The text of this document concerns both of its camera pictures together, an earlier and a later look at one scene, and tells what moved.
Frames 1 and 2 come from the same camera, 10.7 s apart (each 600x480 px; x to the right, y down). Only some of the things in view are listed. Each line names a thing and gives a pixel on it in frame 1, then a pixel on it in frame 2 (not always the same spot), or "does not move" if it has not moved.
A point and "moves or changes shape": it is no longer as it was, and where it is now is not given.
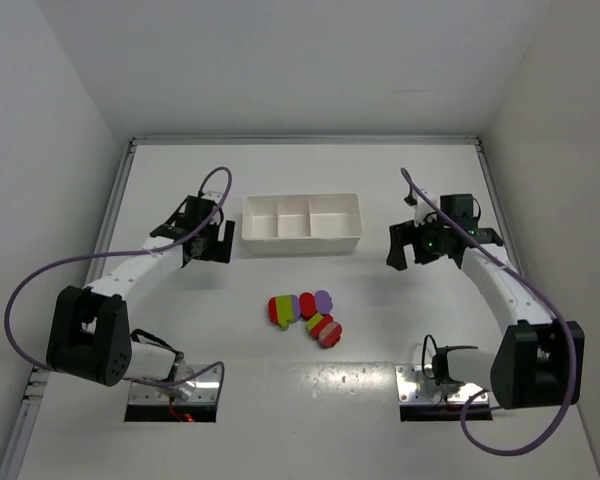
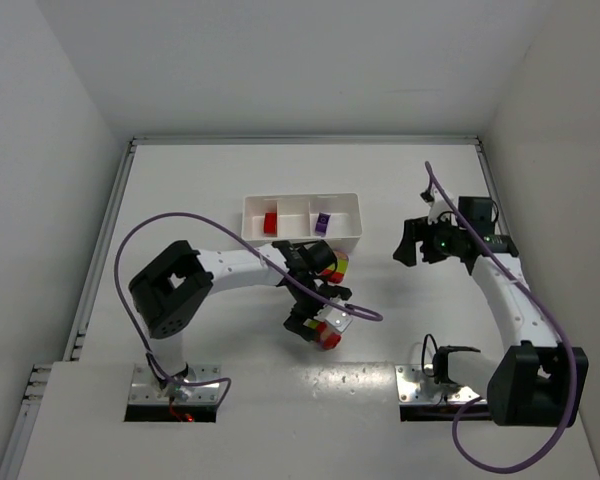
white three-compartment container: x=302 y=224 does not move
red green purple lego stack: x=284 y=309 to x=336 y=274
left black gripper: x=212 y=245 to x=306 y=307
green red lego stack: x=324 y=329 does not move
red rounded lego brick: x=307 y=303 moves or changes shape
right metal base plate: x=414 y=386 does not move
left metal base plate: x=205 y=392 does not move
